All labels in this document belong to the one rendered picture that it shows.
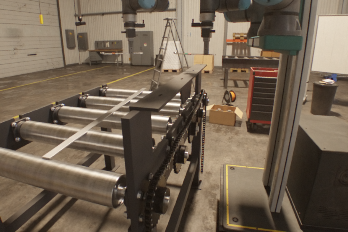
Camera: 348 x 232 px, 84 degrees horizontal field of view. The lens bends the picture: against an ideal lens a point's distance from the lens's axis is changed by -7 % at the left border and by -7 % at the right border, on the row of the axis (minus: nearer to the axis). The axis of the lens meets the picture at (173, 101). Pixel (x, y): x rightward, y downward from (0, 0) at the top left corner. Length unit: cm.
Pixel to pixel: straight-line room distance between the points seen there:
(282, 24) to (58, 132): 118
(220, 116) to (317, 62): 282
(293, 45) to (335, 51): 447
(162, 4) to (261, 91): 224
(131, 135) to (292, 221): 122
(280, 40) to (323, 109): 379
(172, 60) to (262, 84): 655
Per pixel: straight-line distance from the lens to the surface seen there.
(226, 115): 350
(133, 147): 58
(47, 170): 89
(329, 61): 547
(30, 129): 136
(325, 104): 468
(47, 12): 1286
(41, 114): 159
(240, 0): 128
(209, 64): 910
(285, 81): 146
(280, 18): 101
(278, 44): 98
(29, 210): 171
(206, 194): 207
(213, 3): 127
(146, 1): 126
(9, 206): 238
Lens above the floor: 135
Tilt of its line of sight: 16 degrees down
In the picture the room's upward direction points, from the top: straight up
